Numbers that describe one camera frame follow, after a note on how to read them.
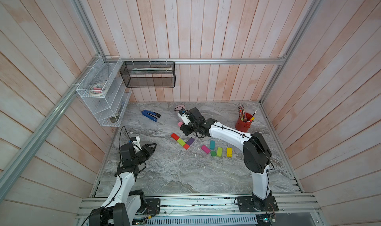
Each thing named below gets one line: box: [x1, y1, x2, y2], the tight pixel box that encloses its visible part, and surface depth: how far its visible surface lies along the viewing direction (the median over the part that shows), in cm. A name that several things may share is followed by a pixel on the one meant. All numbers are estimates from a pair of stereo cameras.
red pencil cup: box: [235, 112, 253, 133], surface depth 98 cm
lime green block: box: [177, 137, 187, 147], surface depth 99 cm
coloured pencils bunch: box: [237, 104, 258, 123], surface depth 95 cm
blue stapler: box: [141, 109, 161, 122], surface depth 113 cm
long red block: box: [170, 132, 181, 141], surface depth 103 cm
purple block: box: [186, 137, 195, 146], surface depth 100 cm
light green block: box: [216, 146, 223, 158], surface depth 94 cm
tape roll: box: [89, 83, 105, 97], surface depth 75 cm
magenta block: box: [200, 144, 211, 155], surface depth 95 cm
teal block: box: [209, 140, 216, 150], surface depth 97 cm
